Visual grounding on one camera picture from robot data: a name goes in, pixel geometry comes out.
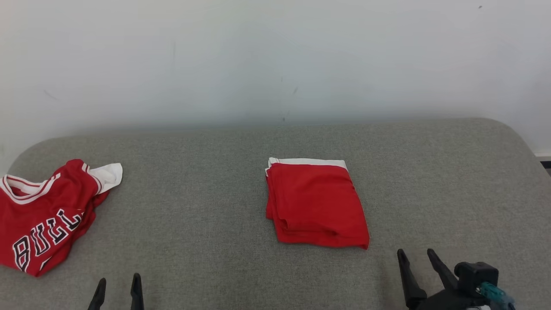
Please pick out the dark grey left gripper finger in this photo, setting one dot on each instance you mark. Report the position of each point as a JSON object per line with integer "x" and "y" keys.
{"x": 137, "y": 295}
{"x": 99, "y": 299}

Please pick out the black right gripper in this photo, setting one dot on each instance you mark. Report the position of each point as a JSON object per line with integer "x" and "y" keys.
{"x": 443, "y": 301}

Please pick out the red Bulls basketball jersey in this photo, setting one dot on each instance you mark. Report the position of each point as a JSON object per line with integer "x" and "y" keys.
{"x": 38, "y": 219}

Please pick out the red shorts with white waistband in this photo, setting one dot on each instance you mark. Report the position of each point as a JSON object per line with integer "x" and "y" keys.
{"x": 316, "y": 202}

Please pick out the white and black baseboard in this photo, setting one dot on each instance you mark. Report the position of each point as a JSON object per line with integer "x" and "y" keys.
{"x": 543, "y": 159}

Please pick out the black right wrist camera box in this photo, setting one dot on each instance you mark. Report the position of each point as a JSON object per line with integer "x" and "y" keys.
{"x": 475, "y": 273}

